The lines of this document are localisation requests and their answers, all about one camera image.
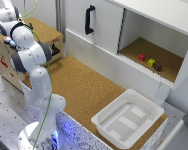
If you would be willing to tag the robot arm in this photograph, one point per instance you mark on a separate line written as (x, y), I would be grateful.
(39, 83)

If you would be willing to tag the purple block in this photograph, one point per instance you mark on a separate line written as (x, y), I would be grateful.
(158, 67)

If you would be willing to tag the white plastic box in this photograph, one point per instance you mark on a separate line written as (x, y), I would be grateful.
(127, 121)

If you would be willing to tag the white cabinet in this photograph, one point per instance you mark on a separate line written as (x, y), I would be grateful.
(104, 66)

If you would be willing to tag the yellow block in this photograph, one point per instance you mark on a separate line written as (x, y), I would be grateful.
(151, 62)

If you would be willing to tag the white sliding door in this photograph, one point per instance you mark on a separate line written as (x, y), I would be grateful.
(105, 25)

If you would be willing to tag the pink block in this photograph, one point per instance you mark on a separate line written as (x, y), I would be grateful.
(141, 57)

